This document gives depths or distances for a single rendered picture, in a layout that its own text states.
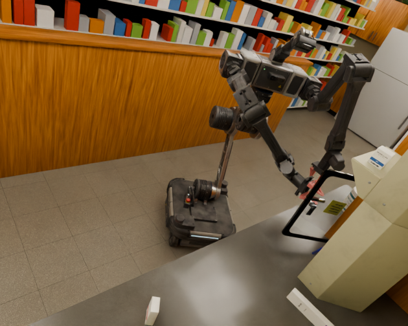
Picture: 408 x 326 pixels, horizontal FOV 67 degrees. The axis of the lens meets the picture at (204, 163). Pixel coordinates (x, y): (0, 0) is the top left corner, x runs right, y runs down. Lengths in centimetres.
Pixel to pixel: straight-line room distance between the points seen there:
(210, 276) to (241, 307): 15
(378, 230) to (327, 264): 26
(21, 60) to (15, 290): 141
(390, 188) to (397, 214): 9
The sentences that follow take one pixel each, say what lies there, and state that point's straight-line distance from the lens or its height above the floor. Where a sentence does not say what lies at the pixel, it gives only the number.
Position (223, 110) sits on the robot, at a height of 96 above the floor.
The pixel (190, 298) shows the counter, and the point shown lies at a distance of 118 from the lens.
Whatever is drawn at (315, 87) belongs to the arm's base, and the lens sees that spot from 187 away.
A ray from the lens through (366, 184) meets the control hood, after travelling 118.
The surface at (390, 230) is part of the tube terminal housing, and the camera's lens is 121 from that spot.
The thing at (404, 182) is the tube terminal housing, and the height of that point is 154.
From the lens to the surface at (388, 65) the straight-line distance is 629.
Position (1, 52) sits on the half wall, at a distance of 233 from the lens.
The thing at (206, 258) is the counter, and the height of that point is 94.
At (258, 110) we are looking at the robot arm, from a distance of 123.
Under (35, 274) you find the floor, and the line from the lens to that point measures 228.
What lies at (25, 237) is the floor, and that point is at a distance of 246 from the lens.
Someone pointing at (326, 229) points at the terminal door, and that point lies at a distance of 156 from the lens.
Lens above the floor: 193
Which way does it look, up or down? 34 degrees down
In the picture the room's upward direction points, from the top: 22 degrees clockwise
